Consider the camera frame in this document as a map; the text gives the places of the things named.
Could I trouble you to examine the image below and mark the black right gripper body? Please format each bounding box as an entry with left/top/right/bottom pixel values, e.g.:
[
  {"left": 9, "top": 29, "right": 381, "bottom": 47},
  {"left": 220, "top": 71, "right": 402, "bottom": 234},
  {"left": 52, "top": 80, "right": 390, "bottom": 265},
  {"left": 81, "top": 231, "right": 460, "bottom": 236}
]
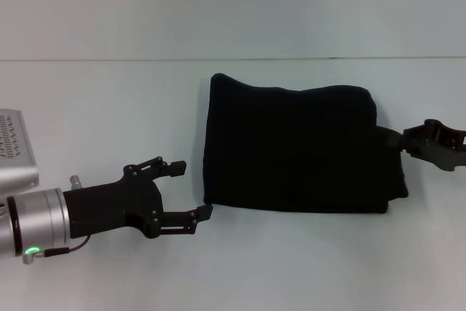
[{"left": 400, "top": 119, "right": 466, "bottom": 173}]

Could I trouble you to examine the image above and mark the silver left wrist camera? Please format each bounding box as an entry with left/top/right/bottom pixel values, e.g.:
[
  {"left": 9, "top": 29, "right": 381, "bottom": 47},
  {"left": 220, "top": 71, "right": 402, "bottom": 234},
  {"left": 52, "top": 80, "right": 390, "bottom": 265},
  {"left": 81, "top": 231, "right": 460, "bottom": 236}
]
[{"left": 0, "top": 109, "right": 40, "bottom": 194}]

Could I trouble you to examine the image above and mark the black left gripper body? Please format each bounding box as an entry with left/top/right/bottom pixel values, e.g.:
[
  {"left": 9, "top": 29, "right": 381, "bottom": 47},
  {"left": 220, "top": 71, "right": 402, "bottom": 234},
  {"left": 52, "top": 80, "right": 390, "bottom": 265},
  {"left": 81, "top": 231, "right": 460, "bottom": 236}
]
[{"left": 63, "top": 165, "right": 165, "bottom": 240}]

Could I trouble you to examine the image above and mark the black shirt with FREE print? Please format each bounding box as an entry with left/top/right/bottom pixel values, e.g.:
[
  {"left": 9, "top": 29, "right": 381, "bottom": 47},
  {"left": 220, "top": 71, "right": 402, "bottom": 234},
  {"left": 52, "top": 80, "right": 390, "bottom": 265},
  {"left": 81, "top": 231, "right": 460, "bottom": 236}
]
[{"left": 202, "top": 72, "right": 409, "bottom": 216}]

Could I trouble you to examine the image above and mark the left arm cable with plug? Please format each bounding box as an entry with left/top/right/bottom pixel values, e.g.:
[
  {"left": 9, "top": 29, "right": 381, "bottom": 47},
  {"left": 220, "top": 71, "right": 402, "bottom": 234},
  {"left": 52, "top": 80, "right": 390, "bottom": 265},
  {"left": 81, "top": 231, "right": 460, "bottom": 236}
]
[{"left": 21, "top": 234, "right": 92, "bottom": 264}]

